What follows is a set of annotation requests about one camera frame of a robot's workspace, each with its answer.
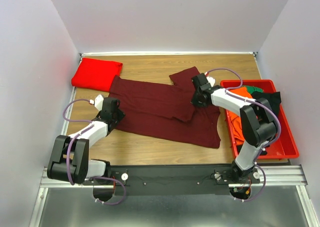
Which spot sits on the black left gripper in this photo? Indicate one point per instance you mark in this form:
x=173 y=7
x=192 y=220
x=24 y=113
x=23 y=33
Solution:
x=117 y=116

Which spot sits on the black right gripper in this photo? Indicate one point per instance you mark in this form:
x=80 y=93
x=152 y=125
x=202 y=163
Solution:
x=196 y=100

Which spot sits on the maroon t shirt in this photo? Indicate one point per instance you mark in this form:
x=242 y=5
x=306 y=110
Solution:
x=165 y=111

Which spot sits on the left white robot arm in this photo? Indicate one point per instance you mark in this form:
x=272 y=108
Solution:
x=69 y=160

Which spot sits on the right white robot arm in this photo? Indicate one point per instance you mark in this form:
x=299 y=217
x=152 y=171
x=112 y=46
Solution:
x=259 y=124

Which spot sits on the orange t shirt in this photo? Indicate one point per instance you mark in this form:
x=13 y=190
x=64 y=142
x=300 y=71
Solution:
x=235 y=120

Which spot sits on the folded red t shirt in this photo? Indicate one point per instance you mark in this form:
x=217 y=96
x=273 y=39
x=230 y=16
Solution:
x=95 y=74

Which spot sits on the green t shirt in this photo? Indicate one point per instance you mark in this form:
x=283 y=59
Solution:
x=251 y=89

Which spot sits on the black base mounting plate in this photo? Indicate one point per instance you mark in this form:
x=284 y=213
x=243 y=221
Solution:
x=171 y=180

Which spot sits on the black t shirt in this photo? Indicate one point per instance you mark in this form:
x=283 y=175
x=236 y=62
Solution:
x=274 y=100

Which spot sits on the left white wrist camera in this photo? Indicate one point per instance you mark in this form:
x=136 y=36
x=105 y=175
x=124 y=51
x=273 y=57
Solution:
x=97 y=102

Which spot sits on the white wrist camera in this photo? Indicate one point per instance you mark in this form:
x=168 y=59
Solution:
x=97 y=102
x=210 y=79

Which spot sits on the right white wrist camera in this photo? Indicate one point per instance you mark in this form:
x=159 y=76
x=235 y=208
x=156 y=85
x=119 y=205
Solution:
x=210 y=79

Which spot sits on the aluminium frame rail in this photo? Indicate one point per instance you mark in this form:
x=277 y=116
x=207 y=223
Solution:
x=277 y=175

